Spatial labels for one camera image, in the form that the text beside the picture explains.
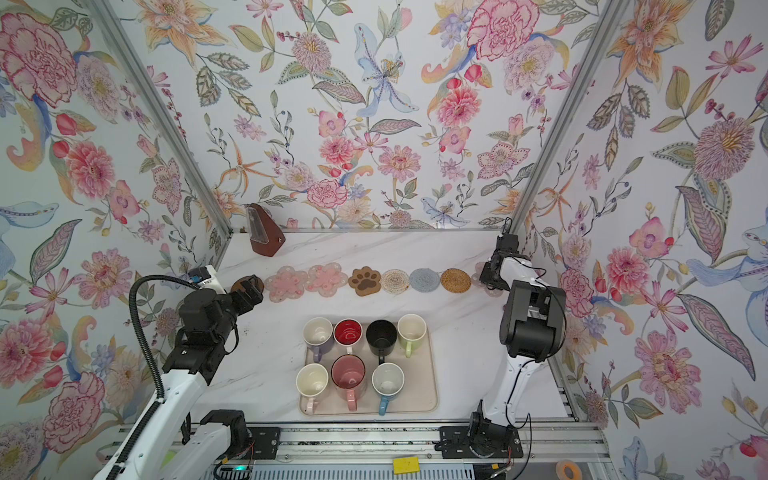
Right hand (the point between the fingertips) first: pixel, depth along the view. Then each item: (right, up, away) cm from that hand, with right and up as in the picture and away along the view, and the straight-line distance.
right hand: (495, 278), depth 101 cm
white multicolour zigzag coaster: (-33, -1, +5) cm, 34 cm away
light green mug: (-29, -15, -11) cm, 35 cm away
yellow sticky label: (-32, -41, -32) cm, 61 cm away
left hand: (-73, 0, -23) cm, 76 cm away
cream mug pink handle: (-57, -27, -19) cm, 66 cm away
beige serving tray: (-29, -30, -21) cm, 47 cm away
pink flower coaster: (-72, -2, +5) cm, 72 cm away
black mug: (-38, -15, -15) cm, 44 cm away
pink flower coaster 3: (-5, -1, +6) cm, 8 cm away
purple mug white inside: (-58, -16, -9) cm, 61 cm away
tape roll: (+4, -43, -31) cm, 53 cm away
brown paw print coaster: (-44, -1, +6) cm, 45 cm away
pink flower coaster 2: (-58, -1, +6) cm, 58 cm away
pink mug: (-47, -25, -18) cm, 57 cm away
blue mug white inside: (-37, -27, -19) cm, 49 cm away
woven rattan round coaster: (-12, -1, +5) cm, 13 cm away
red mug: (-48, -16, -11) cm, 52 cm away
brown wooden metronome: (-81, +15, +8) cm, 83 cm away
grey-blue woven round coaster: (-23, -1, +6) cm, 24 cm away
